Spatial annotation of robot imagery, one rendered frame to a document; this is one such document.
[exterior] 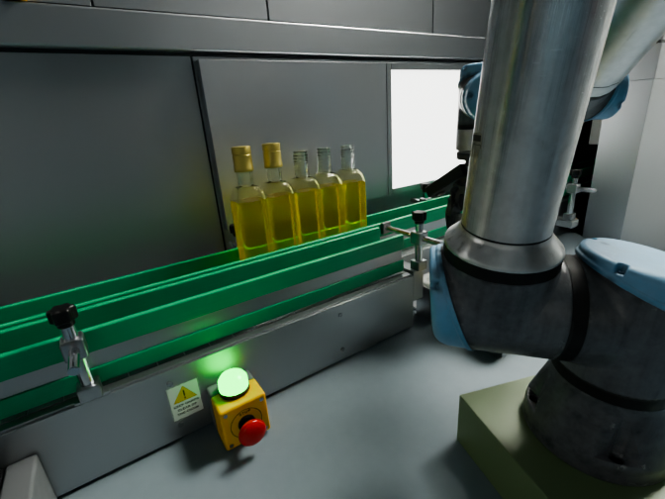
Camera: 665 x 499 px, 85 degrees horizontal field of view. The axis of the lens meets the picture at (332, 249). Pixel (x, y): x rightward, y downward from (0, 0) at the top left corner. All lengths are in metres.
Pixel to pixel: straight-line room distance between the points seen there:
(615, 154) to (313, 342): 1.13
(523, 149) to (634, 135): 1.11
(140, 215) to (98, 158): 0.12
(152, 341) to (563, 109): 0.55
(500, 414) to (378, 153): 0.70
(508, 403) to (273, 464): 0.33
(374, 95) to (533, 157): 0.71
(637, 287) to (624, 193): 1.05
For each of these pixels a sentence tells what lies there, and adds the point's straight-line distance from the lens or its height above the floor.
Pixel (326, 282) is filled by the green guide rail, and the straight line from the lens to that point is 0.67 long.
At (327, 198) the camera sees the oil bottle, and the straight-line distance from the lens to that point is 0.76.
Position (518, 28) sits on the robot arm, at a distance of 0.34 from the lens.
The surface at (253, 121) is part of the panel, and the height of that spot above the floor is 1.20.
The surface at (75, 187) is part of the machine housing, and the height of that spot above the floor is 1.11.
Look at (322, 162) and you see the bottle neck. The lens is 0.77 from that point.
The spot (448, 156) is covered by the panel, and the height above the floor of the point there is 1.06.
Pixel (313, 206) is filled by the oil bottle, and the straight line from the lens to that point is 0.74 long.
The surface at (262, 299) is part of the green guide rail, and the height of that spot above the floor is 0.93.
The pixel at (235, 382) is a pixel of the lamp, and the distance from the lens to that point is 0.58.
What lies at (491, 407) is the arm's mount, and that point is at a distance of 0.56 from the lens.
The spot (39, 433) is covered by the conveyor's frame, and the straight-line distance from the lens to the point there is 0.62.
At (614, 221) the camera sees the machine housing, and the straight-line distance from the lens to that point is 1.50.
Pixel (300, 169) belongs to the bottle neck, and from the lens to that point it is 0.74.
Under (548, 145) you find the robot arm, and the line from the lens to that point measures 0.35.
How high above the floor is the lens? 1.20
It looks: 20 degrees down
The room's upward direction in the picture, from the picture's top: 4 degrees counter-clockwise
